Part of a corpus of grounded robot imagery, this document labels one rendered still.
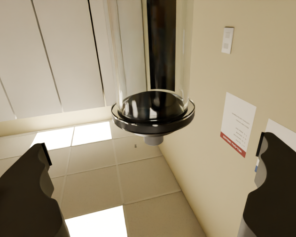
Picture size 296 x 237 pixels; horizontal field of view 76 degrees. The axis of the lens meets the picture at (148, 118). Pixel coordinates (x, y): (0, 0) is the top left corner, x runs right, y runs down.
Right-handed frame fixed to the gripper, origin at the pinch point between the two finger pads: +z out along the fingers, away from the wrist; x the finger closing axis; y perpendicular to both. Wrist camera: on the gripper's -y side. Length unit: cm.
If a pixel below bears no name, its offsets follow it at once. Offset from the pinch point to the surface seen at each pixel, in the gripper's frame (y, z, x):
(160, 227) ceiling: 153, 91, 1
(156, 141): 8.3, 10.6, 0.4
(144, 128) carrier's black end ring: 3.8, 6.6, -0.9
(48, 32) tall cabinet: 0, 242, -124
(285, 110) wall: 25, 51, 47
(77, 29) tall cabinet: -1, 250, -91
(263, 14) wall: -5, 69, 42
